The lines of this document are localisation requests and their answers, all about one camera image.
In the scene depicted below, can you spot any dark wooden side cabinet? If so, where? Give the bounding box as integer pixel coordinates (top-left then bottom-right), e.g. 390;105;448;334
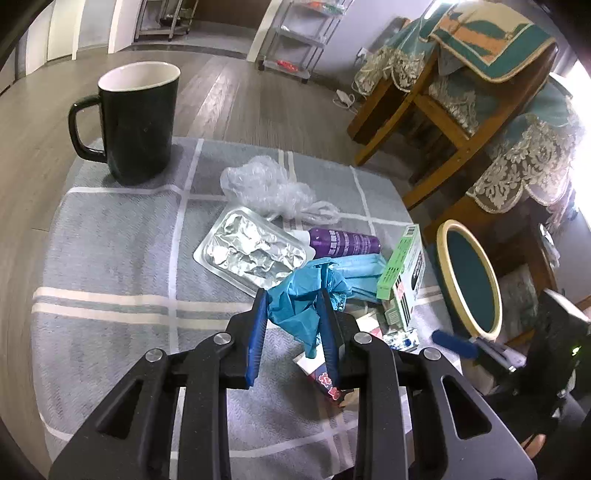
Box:
502;220;591;325

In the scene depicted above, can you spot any teal bin with beige rim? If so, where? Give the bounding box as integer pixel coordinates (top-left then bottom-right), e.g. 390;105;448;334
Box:
436;220;504;345

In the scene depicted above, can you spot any green white carton box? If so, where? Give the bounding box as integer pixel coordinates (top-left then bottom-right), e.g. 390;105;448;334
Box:
376;224;426;336

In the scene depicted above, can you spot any purple tube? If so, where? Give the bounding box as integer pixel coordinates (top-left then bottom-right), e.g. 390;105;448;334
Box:
288;226;382;260

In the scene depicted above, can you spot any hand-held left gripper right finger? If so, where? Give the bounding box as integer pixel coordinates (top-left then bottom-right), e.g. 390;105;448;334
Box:
314;288;539;480

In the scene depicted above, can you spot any red white wrapper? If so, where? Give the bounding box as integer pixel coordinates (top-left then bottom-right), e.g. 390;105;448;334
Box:
295;310;387;411

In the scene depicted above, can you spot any wooden chair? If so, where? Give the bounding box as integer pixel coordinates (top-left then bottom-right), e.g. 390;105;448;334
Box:
401;41;560;211

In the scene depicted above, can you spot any metal shelf rack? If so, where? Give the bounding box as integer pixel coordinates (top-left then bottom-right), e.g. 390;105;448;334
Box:
134;0;199;42

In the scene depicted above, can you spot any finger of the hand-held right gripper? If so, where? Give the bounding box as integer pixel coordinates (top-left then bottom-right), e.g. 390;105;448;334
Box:
471;337;518;373
431;329;482;360

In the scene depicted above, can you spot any wooden table leg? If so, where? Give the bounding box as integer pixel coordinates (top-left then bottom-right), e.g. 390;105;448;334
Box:
346;87;419;167

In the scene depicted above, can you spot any grey checked cloth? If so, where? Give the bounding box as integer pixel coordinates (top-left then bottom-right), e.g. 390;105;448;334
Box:
32;136;463;480

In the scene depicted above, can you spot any white trolley rack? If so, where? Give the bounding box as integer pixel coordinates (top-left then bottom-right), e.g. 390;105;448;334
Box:
258;0;352;85

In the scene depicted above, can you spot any blue face mask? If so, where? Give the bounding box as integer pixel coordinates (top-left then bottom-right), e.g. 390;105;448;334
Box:
329;253;389;306

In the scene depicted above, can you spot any small blue white sachet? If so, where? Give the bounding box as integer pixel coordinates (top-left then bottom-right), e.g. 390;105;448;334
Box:
383;327;421;352

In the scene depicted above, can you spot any silver foil tray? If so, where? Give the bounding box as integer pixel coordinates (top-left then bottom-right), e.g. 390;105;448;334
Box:
192;206;315;296

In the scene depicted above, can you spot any white power strip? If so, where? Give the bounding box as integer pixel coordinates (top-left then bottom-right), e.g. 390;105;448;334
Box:
333;88;359;112

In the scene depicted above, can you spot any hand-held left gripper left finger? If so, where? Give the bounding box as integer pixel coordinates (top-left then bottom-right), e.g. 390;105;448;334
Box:
48;288;269;480

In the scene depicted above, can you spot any black mug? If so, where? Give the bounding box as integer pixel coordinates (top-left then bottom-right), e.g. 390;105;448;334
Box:
68;61;182;186

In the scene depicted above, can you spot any clear plastic bag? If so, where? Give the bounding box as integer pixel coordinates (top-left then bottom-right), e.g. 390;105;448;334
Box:
220;155;341;223

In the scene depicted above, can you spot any teal glove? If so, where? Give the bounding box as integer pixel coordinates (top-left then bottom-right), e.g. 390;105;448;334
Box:
267;258;352;359

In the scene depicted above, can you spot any teal orange cushion cover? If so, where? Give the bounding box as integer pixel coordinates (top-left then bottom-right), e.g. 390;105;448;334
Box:
414;0;557;84

